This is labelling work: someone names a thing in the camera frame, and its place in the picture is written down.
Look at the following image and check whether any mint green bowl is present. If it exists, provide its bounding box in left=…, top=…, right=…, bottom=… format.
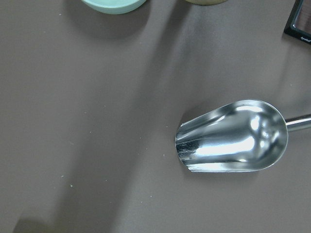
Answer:
left=82, top=0, right=146, bottom=15

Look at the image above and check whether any metal scoop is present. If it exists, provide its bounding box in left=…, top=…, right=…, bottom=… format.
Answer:
left=174, top=100, right=311, bottom=172

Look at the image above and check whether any black framed box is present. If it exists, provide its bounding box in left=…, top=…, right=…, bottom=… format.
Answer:
left=284, top=0, right=311, bottom=45

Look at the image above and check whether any wooden stand base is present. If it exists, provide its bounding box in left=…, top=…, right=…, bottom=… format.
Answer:
left=186, top=0, right=226, bottom=6

